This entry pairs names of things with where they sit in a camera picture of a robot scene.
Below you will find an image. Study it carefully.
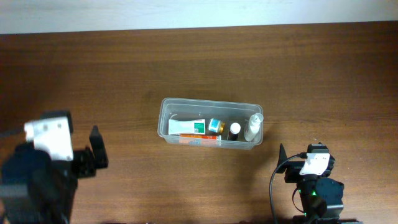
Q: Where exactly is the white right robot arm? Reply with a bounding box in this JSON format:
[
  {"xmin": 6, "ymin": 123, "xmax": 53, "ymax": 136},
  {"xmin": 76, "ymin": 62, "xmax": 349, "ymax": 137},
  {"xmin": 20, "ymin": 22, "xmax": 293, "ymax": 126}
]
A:
[{"xmin": 276, "ymin": 143, "xmax": 344, "ymax": 223}]

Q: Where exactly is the clear plastic container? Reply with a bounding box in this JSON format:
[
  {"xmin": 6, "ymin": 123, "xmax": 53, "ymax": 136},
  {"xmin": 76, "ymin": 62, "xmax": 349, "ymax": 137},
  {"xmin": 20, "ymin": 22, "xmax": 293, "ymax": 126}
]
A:
[{"xmin": 157, "ymin": 98, "xmax": 264, "ymax": 150}]

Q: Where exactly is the small jar gold lid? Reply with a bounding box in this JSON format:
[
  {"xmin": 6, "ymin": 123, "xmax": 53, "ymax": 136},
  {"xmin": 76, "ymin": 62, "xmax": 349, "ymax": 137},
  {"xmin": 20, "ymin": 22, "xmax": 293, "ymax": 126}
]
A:
[{"xmin": 208, "ymin": 118, "xmax": 225, "ymax": 134}]

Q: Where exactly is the orange medicine box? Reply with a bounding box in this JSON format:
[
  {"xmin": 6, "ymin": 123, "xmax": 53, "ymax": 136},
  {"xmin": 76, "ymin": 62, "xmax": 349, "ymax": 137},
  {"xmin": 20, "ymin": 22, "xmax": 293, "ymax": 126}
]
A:
[{"xmin": 179, "ymin": 134, "xmax": 221, "ymax": 146}]

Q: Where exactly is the white spray bottle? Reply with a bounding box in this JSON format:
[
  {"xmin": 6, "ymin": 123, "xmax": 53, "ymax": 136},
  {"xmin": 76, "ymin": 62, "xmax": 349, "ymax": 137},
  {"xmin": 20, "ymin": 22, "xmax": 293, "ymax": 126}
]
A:
[{"xmin": 244, "ymin": 113, "xmax": 264, "ymax": 142}]

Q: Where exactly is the white green medicine tube box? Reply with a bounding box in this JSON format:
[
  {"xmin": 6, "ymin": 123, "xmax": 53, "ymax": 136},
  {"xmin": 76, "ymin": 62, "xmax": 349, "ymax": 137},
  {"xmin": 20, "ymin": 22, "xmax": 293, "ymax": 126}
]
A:
[{"xmin": 168, "ymin": 119, "xmax": 205, "ymax": 135}]

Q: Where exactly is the dark glass bottle white cap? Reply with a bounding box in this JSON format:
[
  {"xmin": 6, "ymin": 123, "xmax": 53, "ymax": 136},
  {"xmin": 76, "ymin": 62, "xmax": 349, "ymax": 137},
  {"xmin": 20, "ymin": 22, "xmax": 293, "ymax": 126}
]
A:
[{"xmin": 228, "ymin": 123, "xmax": 241, "ymax": 141}]

